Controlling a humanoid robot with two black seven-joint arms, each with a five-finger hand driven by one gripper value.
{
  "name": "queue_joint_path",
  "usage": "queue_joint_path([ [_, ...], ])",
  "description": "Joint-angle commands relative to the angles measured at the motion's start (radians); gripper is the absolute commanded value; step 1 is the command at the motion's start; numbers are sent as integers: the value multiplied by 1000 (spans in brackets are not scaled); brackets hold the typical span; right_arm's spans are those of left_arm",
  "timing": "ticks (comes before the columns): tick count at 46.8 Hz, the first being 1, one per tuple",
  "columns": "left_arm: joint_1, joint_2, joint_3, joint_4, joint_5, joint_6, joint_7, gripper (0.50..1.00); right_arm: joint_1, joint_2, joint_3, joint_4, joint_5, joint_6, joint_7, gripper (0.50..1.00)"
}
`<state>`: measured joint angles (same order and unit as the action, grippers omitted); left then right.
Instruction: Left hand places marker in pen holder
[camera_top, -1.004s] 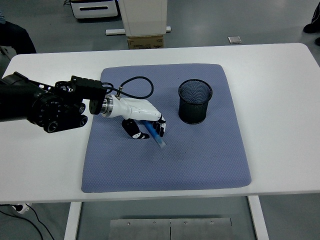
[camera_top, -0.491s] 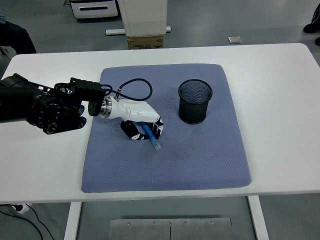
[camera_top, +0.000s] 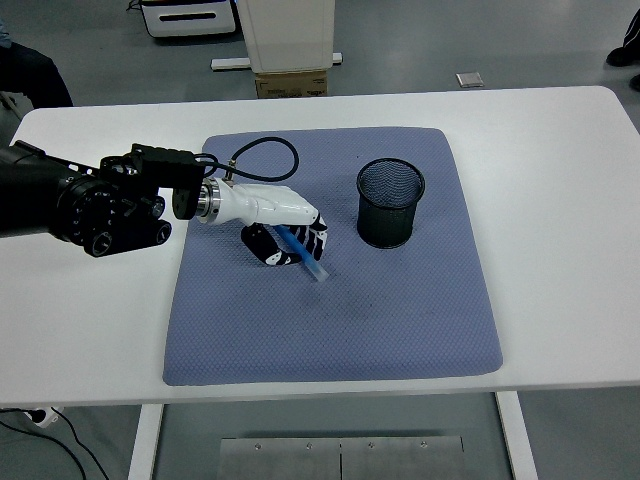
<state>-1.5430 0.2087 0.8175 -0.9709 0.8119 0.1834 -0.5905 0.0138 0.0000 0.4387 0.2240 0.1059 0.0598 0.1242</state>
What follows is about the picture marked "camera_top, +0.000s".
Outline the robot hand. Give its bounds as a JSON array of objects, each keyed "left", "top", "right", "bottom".
[{"left": 215, "top": 183, "right": 330, "bottom": 269}]

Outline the blue marker with clear cap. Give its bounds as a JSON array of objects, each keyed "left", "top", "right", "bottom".
[{"left": 273, "top": 224, "right": 330, "bottom": 285}]

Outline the black mesh pen holder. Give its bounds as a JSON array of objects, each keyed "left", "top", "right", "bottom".
[{"left": 356, "top": 157, "right": 427, "bottom": 250}]

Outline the brown cardboard box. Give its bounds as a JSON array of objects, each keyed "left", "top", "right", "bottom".
[{"left": 254, "top": 69, "right": 330, "bottom": 100}]

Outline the blue-grey textured mat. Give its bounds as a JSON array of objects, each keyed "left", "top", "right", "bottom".
[{"left": 162, "top": 127, "right": 504, "bottom": 387}]

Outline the white flat base bar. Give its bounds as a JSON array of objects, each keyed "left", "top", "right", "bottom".
[{"left": 210, "top": 51, "right": 344, "bottom": 72}]

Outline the white cabinet with black slot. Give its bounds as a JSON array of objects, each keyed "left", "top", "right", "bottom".
[{"left": 139, "top": 0, "right": 240, "bottom": 40}]

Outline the grey metal plate with screws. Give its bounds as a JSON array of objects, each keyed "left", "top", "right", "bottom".
[{"left": 218, "top": 435, "right": 465, "bottom": 480}]

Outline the white table leg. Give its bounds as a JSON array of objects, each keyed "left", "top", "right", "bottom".
[
  {"left": 494, "top": 391, "right": 540, "bottom": 480},
  {"left": 127, "top": 403, "right": 165, "bottom": 480}
]

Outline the person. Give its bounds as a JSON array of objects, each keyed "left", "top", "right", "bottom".
[
  {"left": 0, "top": 19, "right": 75, "bottom": 109},
  {"left": 605, "top": 9, "right": 640, "bottom": 92}
]

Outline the tall white pedestal box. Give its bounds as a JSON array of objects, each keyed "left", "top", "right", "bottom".
[{"left": 238, "top": 0, "right": 336, "bottom": 75}]

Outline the thin black floor cable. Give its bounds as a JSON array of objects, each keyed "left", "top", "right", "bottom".
[
  {"left": 0, "top": 418, "right": 87, "bottom": 480},
  {"left": 60, "top": 417, "right": 109, "bottom": 480}
]

